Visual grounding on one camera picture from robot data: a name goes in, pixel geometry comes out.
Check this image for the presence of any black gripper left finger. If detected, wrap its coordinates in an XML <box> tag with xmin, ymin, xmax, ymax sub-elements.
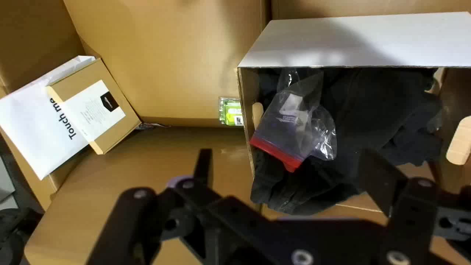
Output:
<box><xmin>88</xmin><ymin>148</ymin><xmax>226</xmax><ymax>265</ymax></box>

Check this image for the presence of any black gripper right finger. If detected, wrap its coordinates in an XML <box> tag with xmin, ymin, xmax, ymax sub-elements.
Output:
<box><xmin>361</xmin><ymin>146</ymin><xmax>439</xmax><ymax>265</ymax></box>

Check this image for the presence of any clear red-strip plastic packet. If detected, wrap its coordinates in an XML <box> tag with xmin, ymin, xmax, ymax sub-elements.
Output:
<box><xmin>249</xmin><ymin>70</ymin><xmax>339</xmax><ymax>174</ymax></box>

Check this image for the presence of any small labelled cardboard box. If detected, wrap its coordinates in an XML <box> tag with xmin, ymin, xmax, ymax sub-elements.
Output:
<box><xmin>46</xmin><ymin>58</ymin><xmax>145</xmax><ymax>158</ymax></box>

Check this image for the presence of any green white small packet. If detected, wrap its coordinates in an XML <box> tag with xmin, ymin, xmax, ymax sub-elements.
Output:
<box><xmin>219</xmin><ymin>96</ymin><xmax>246</xmax><ymax>129</ymax></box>

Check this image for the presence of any white cardboard box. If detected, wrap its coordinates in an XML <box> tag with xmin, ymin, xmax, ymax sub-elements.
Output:
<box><xmin>238</xmin><ymin>11</ymin><xmax>471</xmax><ymax>219</ymax></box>

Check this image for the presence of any beige wooden peg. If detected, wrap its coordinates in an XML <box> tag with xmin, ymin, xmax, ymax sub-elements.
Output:
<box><xmin>445</xmin><ymin>116</ymin><xmax>471</xmax><ymax>167</ymax></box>

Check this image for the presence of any black cloth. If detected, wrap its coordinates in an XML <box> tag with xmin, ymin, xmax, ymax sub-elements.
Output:
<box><xmin>249</xmin><ymin>68</ymin><xmax>447</xmax><ymax>219</ymax></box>

